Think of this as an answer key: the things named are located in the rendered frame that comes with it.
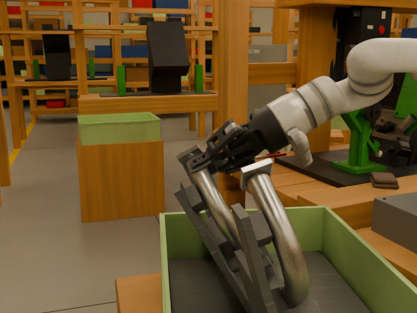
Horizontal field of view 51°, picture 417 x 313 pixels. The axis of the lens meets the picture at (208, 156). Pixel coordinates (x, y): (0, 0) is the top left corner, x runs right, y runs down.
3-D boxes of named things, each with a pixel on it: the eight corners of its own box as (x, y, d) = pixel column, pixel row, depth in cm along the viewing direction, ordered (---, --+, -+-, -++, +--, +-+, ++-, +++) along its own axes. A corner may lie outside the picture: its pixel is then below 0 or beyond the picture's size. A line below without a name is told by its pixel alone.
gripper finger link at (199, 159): (218, 148, 71) (190, 163, 72) (213, 140, 69) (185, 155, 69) (221, 155, 71) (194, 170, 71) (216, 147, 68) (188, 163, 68)
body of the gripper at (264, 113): (274, 118, 77) (228, 145, 78) (265, 92, 70) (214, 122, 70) (295, 151, 73) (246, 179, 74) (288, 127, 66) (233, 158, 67)
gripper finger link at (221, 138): (234, 118, 68) (212, 143, 71) (226, 117, 66) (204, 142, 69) (242, 131, 66) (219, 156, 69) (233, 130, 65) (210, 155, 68)
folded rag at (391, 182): (369, 179, 151) (370, 171, 150) (393, 181, 149) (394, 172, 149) (372, 187, 142) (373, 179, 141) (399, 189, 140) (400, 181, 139)
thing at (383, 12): (390, 45, 186) (393, 7, 182) (360, 45, 179) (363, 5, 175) (368, 45, 197) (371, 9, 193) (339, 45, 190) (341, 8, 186)
